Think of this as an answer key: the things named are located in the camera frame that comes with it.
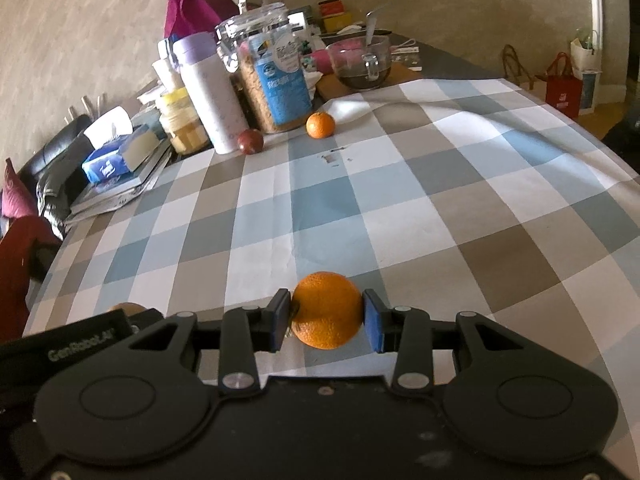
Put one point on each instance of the magenta cushion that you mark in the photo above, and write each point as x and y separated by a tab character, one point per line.
17	192

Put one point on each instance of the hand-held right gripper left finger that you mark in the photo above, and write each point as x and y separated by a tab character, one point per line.
280	320

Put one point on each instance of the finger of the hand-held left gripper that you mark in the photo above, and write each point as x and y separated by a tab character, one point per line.
147	321

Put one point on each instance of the red paper bag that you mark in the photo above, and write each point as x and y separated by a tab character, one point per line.
562	87

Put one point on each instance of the stack of magazines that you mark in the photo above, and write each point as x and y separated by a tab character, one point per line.
120	192

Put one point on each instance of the brown paper bag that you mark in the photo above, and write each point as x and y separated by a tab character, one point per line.
515	70

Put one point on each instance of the white lilac thermos bottle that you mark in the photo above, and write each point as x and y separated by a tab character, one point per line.
210	95

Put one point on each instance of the yellow lid jar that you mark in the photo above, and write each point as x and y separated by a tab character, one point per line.
182	122

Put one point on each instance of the brown kiwi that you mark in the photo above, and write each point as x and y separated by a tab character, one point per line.
126	307

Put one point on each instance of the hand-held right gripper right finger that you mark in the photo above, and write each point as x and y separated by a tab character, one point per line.
374	322

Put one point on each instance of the glass measuring cup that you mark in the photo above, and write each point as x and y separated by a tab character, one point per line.
362	65

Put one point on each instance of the black leather sofa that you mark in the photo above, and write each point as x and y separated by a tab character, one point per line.
50	155

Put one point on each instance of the wooden board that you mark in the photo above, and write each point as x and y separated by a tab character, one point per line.
402	77

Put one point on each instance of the purple passion fruit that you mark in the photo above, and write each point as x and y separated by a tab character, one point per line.
250	141

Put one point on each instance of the white paper bag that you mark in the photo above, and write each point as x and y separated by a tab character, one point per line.
585	55

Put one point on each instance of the magenta gift bag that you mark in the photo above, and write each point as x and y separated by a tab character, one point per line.
195	5

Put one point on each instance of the checked tablecloth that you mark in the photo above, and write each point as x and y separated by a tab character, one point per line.
400	200

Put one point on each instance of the grey jacket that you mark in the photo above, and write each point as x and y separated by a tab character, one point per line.
52	195

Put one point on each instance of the white tissue box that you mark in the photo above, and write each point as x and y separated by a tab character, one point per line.
107	122

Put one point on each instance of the orange mandarin with stem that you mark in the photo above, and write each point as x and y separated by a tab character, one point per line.
327	315

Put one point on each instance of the red yellow box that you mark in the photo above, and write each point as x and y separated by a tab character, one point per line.
334	12

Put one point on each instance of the pale blue paper bag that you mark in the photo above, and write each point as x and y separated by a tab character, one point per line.
590	91

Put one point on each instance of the glass jar blue label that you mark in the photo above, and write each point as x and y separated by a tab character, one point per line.
272	80

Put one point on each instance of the blue tissue pack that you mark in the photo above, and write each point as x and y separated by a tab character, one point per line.
107	165

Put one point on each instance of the metal spoon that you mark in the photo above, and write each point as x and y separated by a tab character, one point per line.
370	27

